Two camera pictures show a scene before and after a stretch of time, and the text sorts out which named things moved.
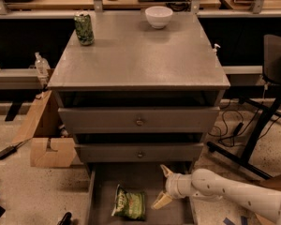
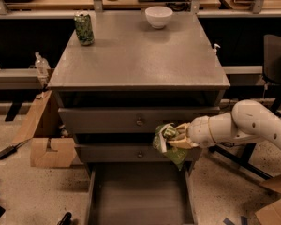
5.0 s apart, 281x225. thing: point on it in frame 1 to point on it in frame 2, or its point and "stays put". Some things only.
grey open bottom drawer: x=141 y=176 stays put
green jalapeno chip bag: x=131 y=204 to x=161 y=137
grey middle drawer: x=140 y=152 stays put
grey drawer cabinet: x=138 y=90 stays put
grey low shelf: x=16 y=79 stays put
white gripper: x=172 y=187 to x=199 y=131
